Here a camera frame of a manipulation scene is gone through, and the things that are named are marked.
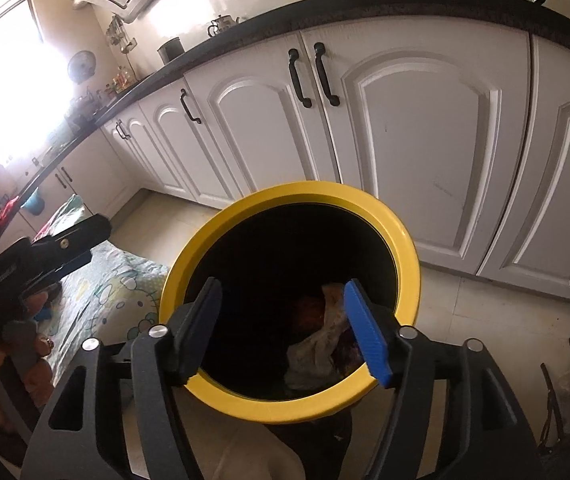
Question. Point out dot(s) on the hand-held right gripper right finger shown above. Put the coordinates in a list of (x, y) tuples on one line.
[(365, 335)]

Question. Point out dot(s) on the cartoon printed blanket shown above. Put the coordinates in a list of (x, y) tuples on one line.
[(110, 280)]

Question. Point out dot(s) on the person's left hand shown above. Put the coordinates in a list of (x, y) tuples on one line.
[(45, 375)]

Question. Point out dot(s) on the wall utensil rack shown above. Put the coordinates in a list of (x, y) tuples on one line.
[(120, 35)]

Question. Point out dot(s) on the grey metal canister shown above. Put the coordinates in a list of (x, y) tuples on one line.
[(171, 49)]

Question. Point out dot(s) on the crumpled white paper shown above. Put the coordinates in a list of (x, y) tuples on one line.
[(310, 355)]

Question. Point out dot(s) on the metal teapot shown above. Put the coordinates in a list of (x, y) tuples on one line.
[(222, 26)]

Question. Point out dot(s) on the yellow rimmed black trash bin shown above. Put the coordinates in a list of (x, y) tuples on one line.
[(285, 192)]

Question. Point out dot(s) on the blue decorative wall plate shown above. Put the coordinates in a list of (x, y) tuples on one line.
[(81, 66)]

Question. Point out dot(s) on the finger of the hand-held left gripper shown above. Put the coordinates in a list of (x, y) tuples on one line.
[(82, 232), (76, 262)]

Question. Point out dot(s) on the row of white cabinet doors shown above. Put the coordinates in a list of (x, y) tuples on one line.
[(415, 160)]

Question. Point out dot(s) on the kitchen window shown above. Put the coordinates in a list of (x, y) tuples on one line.
[(0, 80)]

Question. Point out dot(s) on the black kitchen countertop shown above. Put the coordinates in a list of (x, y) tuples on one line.
[(315, 12)]

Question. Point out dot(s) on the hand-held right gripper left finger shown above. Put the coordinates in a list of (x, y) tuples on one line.
[(204, 325)]

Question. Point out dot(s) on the group of condiment bottles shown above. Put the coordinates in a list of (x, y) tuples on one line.
[(117, 82)]

